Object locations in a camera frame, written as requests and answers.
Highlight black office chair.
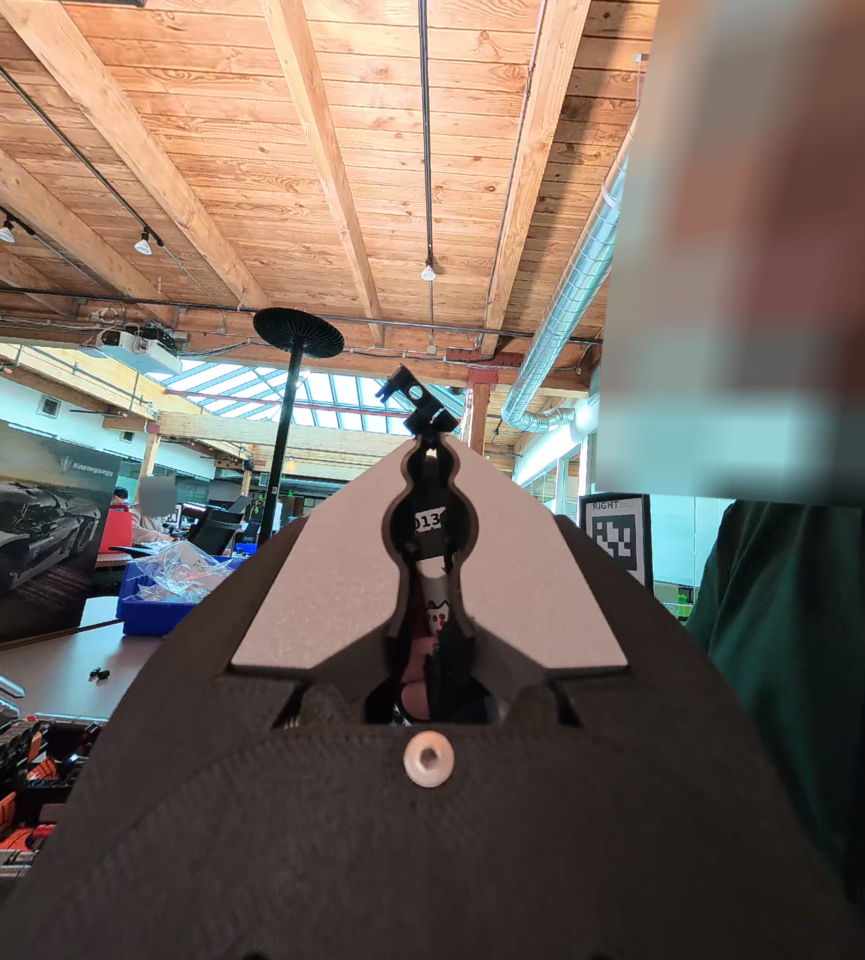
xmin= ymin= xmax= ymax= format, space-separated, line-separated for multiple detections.
xmin=187 ymin=504 xmax=254 ymax=556

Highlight person's right hand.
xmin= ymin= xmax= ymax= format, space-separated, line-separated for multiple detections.
xmin=400 ymin=633 xmax=441 ymax=721

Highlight lego technic car model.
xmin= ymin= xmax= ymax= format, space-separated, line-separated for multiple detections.
xmin=0 ymin=643 xmax=111 ymax=912

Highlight silver ventilation duct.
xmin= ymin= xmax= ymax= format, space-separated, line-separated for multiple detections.
xmin=500 ymin=112 xmax=640 ymax=434

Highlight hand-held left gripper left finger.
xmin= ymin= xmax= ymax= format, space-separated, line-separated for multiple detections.
xmin=230 ymin=437 xmax=425 ymax=680

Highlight blue plastic bin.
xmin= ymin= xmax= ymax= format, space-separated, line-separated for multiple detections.
xmin=115 ymin=555 xmax=250 ymax=639

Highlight white ceiling projector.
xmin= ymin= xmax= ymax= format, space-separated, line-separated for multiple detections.
xmin=95 ymin=322 xmax=185 ymax=378

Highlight red chair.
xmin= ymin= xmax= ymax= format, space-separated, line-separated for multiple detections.
xmin=97 ymin=504 xmax=134 ymax=556

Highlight clear plastic bags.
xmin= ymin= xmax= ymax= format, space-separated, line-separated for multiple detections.
xmin=131 ymin=538 xmax=246 ymax=605

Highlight person's green sweatshirt torso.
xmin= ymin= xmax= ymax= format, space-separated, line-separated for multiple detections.
xmin=686 ymin=498 xmax=865 ymax=960

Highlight lego set box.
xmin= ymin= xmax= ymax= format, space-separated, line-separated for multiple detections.
xmin=0 ymin=408 xmax=122 ymax=652

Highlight small lego technic piece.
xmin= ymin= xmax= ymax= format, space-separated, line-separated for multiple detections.
xmin=374 ymin=365 xmax=458 ymax=436

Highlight black floor lamp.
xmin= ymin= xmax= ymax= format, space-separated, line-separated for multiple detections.
xmin=252 ymin=306 xmax=346 ymax=549

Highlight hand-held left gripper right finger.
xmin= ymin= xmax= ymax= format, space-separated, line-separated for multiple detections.
xmin=440 ymin=435 xmax=631 ymax=680

